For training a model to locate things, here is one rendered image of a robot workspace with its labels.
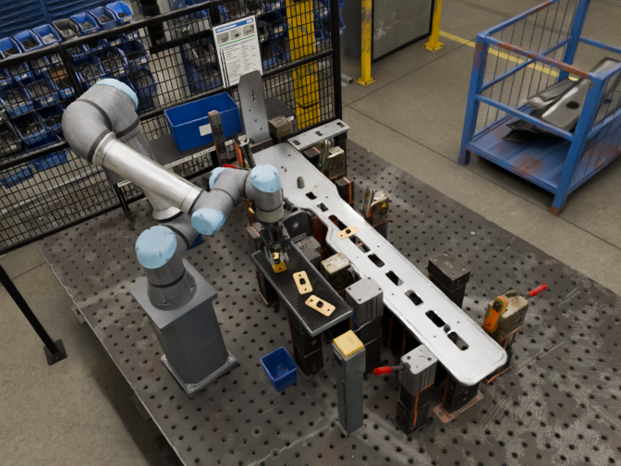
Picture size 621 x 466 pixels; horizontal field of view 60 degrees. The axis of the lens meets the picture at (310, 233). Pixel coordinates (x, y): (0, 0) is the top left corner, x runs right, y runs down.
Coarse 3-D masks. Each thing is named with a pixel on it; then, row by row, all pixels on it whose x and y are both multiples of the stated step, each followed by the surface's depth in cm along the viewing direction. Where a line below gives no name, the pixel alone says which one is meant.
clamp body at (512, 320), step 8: (504, 296) 165; (512, 296) 168; (520, 296) 165; (488, 304) 164; (512, 304) 163; (520, 304) 163; (528, 304) 163; (488, 312) 165; (512, 312) 161; (520, 312) 163; (504, 320) 160; (512, 320) 163; (520, 320) 167; (504, 328) 164; (512, 328) 167; (520, 328) 171; (496, 336) 167; (504, 336) 167; (504, 344) 173; (512, 344) 178; (512, 352) 180; (504, 368) 185; (512, 368) 187; (488, 376) 182; (496, 376) 185
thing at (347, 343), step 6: (342, 336) 147; (348, 336) 147; (354, 336) 147; (336, 342) 146; (342, 342) 145; (348, 342) 145; (354, 342) 145; (360, 342) 145; (342, 348) 144; (348, 348) 144; (354, 348) 144; (360, 348) 145; (348, 354) 143
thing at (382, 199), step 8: (376, 192) 208; (376, 200) 205; (384, 200) 205; (376, 208) 206; (384, 208) 209; (376, 216) 209; (384, 216) 211; (376, 224) 212; (384, 224) 215; (384, 232) 218; (376, 256) 224; (376, 264) 227
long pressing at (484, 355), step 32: (256, 160) 236; (288, 160) 234; (288, 192) 218; (320, 192) 217; (352, 224) 202; (352, 256) 190; (384, 256) 189; (384, 288) 179; (416, 288) 178; (416, 320) 169; (448, 320) 168; (448, 352) 159; (480, 352) 159
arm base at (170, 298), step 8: (184, 272) 164; (176, 280) 161; (184, 280) 164; (192, 280) 169; (152, 288) 163; (160, 288) 161; (168, 288) 161; (176, 288) 162; (184, 288) 164; (192, 288) 168; (152, 296) 164; (160, 296) 163; (168, 296) 162; (176, 296) 163; (184, 296) 165; (192, 296) 168; (152, 304) 167; (160, 304) 164; (168, 304) 164; (176, 304) 164; (184, 304) 166
